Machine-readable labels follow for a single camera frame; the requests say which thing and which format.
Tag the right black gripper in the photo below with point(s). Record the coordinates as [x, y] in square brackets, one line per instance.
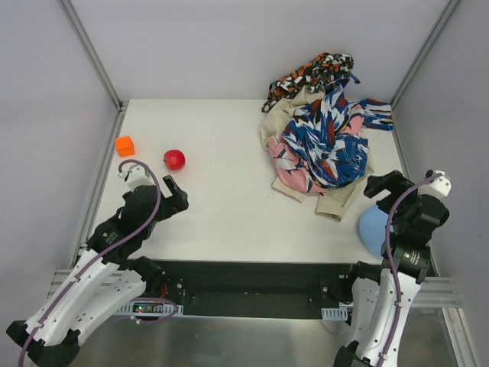
[394, 192]

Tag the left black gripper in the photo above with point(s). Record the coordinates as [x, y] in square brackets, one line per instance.
[165, 202]

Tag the blue white patterned cloth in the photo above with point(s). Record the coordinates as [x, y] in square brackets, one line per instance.
[326, 141]

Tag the beige cloth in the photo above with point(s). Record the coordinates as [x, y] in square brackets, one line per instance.
[332, 205]

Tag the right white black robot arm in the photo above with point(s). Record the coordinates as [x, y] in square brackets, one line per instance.
[382, 295]

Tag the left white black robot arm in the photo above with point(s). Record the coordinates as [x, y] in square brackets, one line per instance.
[103, 280]

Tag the orange black patterned cloth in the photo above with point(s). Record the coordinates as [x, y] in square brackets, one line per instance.
[321, 74]

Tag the red apple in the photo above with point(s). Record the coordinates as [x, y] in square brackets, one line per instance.
[174, 159]

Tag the light blue plate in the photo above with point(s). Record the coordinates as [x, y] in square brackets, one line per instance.
[371, 227]

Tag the orange cube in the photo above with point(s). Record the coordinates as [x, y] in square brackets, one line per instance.
[124, 146]

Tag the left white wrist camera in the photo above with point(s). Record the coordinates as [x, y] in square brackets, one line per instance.
[136, 176]

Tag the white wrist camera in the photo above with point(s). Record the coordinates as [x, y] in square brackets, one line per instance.
[439, 184]
[136, 176]

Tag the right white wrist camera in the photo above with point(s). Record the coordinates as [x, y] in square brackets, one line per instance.
[439, 184]

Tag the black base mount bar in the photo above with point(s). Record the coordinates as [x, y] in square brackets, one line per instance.
[256, 289]

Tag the right aluminium frame post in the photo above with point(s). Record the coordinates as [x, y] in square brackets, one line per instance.
[434, 34]

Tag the aluminium frame post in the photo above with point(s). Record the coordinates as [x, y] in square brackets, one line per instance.
[89, 50]
[434, 34]

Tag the left aluminium frame post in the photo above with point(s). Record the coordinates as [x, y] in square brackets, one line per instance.
[89, 50]

